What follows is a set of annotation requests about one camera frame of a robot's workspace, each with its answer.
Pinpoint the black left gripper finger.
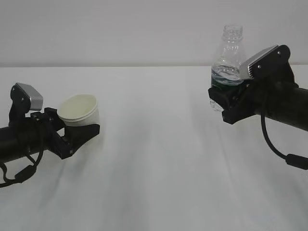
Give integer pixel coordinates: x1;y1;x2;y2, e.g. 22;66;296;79
63;124;100;154
44;107;65;130

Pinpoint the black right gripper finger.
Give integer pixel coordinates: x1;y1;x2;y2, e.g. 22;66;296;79
208;84;247;110

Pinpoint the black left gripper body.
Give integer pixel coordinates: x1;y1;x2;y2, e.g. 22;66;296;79
30;112;72;160

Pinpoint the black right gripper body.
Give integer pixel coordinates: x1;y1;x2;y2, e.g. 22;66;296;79
222;83;267;125

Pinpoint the white paper cup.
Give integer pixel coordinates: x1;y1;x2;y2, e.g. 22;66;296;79
57;94;100;127

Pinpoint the clear green-label water bottle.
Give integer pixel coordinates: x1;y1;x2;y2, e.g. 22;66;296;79
209;24;247;113

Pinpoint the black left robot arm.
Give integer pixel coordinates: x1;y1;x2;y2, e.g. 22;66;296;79
0;107;100;163

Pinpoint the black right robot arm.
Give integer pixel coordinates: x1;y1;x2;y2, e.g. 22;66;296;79
208;64;308;130

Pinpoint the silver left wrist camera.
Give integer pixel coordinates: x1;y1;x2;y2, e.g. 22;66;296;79
9;83;43;122

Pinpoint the black left camera cable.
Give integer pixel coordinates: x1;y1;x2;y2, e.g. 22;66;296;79
0;129;44;188

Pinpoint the black camera cable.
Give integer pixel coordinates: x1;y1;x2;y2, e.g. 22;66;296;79
0;129;44;188
260;91;308;170

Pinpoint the black right camera cable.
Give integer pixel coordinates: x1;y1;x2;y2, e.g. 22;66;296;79
260;91;308;170

